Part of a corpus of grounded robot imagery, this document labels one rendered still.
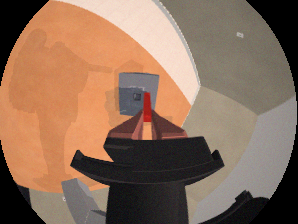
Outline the red rectangular peg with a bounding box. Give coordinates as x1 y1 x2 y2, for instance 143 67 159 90
143 92 151 122

